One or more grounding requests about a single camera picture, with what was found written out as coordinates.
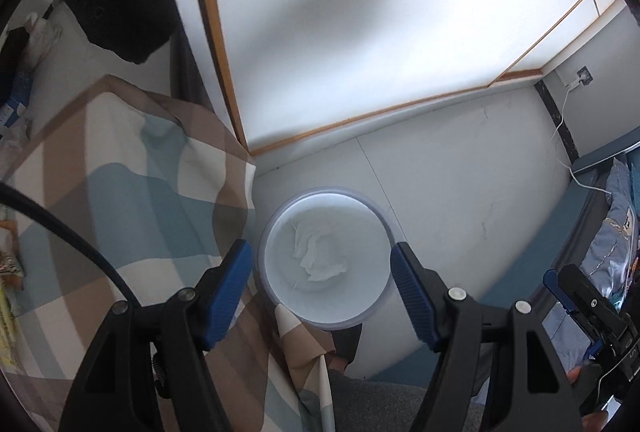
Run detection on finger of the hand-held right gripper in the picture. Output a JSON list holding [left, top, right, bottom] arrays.
[[544, 263, 632, 353]]

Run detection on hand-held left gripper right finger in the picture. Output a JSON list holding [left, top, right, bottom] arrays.
[[389, 241, 585, 432]]

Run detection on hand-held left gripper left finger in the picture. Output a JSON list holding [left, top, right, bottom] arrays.
[[59, 239, 254, 432]]

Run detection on white round waste bin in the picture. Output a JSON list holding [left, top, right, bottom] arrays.
[[257, 186, 393, 332]]

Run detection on yellow packets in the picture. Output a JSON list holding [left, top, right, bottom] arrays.
[[0, 284, 23, 368]]

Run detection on person's right hand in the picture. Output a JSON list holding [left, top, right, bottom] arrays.
[[564, 363, 608, 432]]

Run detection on blue bedding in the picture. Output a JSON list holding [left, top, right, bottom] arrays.
[[542, 152, 640, 373]]

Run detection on crumpled white tissue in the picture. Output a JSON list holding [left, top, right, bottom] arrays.
[[292, 219, 348, 283]]

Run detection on plaid tablecloth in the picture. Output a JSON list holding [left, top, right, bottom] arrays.
[[0, 74, 333, 432]]

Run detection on brown snack packet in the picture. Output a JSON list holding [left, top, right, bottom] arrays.
[[0, 219, 26, 278]]

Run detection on wood-framed frosted window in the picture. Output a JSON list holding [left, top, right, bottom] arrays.
[[185, 0, 626, 158]]

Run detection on blue cardboard box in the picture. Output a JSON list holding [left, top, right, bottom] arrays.
[[0, 72, 36, 133]]

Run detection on black hanging bag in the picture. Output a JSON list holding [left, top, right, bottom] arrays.
[[52, 0, 176, 65]]

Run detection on white plastic bag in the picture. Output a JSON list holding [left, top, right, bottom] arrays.
[[22, 12, 63, 68]]

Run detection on white charging cable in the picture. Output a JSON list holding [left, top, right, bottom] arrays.
[[550, 81, 613, 200]]

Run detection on black cable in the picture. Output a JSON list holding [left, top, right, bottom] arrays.
[[0, 183, 142, 309]]

